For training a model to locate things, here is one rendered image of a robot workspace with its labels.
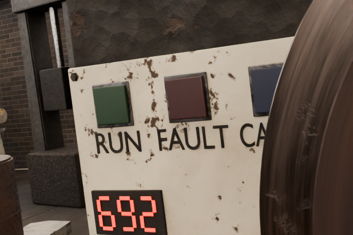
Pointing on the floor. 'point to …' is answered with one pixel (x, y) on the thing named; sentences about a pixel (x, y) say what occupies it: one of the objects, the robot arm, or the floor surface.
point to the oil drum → (9, 199)
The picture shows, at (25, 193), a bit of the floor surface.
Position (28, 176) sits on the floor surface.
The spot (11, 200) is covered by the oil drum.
